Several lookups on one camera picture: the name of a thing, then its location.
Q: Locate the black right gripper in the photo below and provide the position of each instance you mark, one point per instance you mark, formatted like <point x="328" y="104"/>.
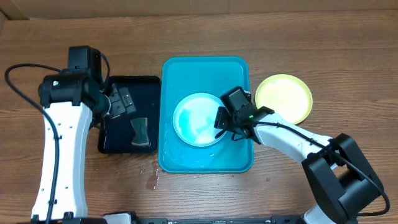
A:
<point x="224" y="121"/>

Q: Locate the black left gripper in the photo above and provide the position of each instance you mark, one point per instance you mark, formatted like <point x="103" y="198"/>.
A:
<point x="123" y="104"/>

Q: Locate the green scrubbing sponge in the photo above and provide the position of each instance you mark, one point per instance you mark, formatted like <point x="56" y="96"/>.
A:
<point x="139" y="126"/>

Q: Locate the light blue plate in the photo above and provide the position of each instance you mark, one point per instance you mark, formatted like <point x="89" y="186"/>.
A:
<point x="194" y="119"/>

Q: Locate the yellow plate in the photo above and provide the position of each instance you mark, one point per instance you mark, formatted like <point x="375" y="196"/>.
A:
<point x="287" y="95"/>

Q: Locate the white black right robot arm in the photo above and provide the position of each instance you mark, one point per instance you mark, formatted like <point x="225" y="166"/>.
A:
<point x="342" y="181"/>

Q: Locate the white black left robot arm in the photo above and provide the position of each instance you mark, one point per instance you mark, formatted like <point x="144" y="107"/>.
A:
<point x="72" y="101"/>

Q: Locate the black plastic tray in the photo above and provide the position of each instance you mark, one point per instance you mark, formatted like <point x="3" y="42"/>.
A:
<point x="116" y="134"/>

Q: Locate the blue plastic tray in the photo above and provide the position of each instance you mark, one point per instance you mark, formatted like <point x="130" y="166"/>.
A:
<point x="183" y="76"/>

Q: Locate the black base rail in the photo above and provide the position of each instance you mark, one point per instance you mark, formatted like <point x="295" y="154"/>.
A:
<point x="217" y="220"/>

